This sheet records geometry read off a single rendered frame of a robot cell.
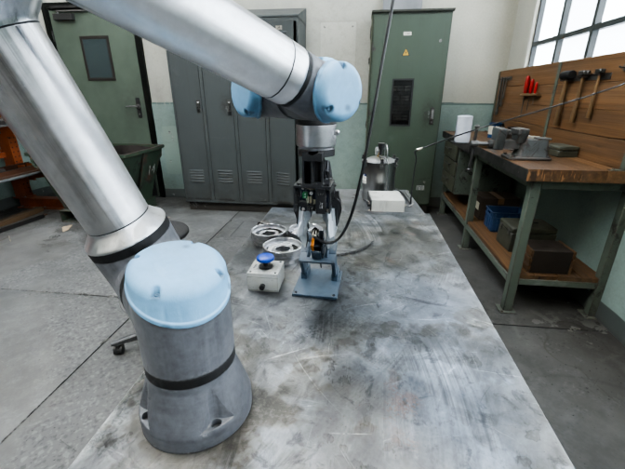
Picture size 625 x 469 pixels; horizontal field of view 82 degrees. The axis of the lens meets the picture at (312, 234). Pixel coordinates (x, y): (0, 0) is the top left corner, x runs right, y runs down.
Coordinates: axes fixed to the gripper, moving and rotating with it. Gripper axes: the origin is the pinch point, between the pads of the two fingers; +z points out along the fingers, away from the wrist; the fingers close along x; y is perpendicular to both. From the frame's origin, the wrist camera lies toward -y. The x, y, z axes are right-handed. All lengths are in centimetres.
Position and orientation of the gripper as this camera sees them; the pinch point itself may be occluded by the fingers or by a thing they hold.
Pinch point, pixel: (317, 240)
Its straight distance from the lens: 77.3
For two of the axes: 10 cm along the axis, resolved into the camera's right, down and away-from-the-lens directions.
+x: 9.9, 0.6, -1.6
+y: -1.7, 3.6, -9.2
